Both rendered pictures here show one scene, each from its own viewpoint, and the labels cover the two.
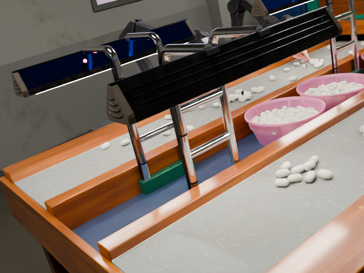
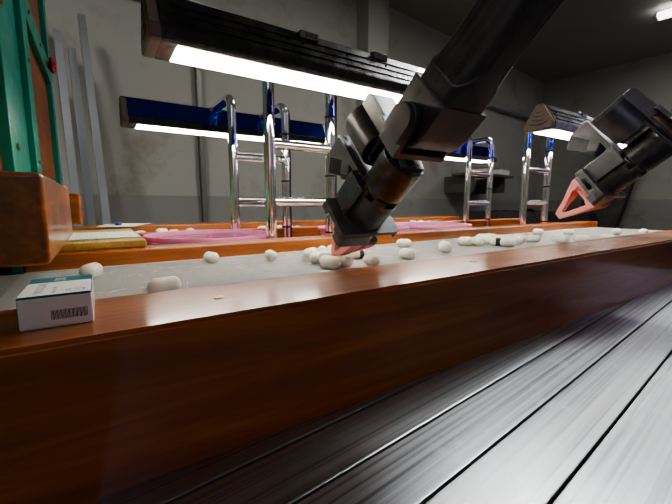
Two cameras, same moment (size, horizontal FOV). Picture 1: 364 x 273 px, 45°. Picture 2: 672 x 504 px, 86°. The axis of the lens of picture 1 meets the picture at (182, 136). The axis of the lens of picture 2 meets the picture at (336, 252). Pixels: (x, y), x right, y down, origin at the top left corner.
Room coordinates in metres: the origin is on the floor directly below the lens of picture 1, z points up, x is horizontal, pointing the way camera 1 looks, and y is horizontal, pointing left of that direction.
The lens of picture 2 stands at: (2.58, -0.66, 0.84)
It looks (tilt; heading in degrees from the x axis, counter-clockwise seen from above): 8 degrees down; 180
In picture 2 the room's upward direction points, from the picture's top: straight up
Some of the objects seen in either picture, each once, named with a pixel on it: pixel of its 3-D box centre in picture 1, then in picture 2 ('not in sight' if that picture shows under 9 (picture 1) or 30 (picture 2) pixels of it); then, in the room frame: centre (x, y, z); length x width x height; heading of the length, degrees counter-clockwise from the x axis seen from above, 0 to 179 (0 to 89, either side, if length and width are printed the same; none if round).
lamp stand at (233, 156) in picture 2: not in sight; (250, 182); (1.50, -0.92, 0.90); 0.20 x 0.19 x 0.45; 123
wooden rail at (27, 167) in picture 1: (208, 108); (602, 288); (1.89, -0.15, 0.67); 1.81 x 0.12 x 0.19; 123
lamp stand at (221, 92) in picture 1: (226, 128); (462, 189); (0.97, -0.11, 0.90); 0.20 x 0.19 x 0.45; 123
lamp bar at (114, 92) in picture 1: (239, 54); (449, 150); (0.90, -0.16, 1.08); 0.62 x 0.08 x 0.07; 123
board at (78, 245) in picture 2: not in sight; (93, 237); (1.89, -1.14, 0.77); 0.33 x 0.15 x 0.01; 33
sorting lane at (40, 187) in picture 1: (238, 100); (503, 247); (1.72, -0.26, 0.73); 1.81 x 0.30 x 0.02; 123
